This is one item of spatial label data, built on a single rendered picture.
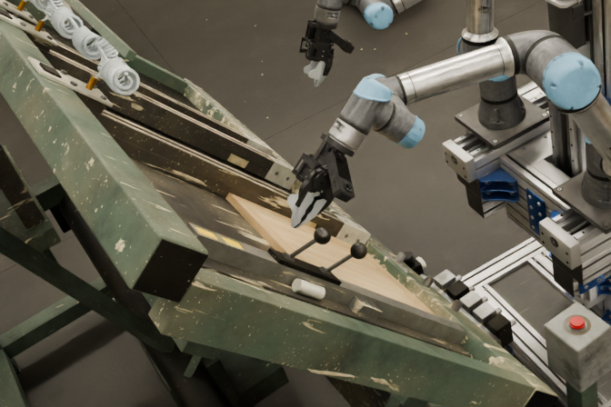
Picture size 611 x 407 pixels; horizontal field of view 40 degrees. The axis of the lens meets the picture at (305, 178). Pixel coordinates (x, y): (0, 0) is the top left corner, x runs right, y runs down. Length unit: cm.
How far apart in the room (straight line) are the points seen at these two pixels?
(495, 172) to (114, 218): 163
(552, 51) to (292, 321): 86
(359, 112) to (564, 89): 46
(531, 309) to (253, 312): 195
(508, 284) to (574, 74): 158
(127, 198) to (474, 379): 96
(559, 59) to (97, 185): 103
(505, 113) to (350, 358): 126
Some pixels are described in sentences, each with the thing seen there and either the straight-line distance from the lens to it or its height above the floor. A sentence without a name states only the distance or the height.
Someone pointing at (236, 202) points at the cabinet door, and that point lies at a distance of 220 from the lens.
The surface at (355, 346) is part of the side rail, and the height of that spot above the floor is 144.
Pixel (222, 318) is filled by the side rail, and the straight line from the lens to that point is 143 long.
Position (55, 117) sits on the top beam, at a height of 190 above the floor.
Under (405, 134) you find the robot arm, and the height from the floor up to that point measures 160.
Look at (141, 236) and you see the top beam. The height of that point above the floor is 190.
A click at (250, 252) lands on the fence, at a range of 173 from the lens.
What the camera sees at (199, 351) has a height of 160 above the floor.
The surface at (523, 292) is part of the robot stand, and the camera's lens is 333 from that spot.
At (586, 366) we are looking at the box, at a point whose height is 84.
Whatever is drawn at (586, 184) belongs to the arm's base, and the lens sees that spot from 242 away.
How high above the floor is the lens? 270
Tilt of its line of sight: 38 degrees down
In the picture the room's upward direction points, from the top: 18 degrees counter-clockwise
